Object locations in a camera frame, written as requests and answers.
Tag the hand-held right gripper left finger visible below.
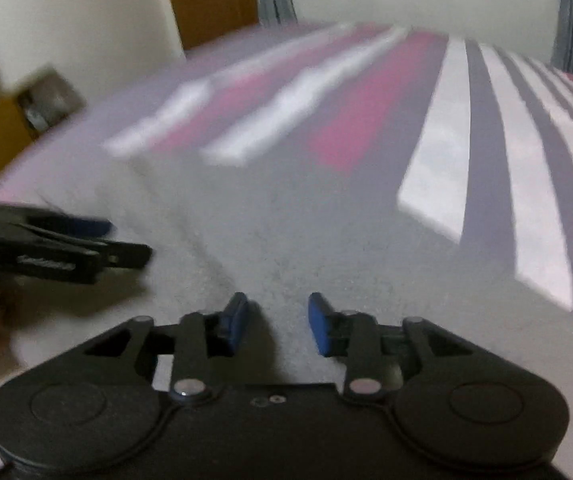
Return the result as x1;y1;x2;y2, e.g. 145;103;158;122
84;292;250;406

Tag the striped bed sheet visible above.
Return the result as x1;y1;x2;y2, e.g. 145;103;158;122
0;20;573;313

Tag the cardboard box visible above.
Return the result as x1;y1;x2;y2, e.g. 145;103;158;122
0;64;88;188

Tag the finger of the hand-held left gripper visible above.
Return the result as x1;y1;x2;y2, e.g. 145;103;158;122
0;224;153;285
0;203;116;238

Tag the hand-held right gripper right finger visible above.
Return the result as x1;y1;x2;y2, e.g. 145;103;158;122
307;292;487;403

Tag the wooden door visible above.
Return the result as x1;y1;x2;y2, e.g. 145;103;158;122
161;0;260;52

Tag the grey fluffy towel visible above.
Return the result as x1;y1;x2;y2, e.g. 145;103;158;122
0;150;573;480

